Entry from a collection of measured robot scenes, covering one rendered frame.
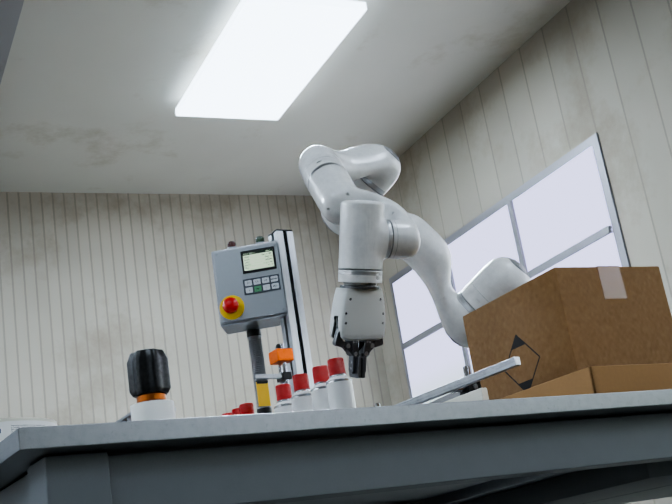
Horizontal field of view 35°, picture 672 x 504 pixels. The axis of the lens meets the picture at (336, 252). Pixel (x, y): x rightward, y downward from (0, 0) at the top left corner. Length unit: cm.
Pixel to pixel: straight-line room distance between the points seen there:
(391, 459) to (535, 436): 21
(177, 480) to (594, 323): 101
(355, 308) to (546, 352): 37
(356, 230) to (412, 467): 87
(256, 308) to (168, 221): 466
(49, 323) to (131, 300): 54
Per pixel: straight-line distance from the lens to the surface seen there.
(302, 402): 219
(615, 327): 192
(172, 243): 714
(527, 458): 130
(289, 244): 260
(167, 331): 694
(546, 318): 189
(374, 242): 200
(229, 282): 258
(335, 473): 114
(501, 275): 244
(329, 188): 215
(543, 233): 581
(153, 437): 102
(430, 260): 243
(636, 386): 143
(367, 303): 202
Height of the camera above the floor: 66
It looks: 17 degrees up
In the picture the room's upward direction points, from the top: 9 degrees counter-clockwise
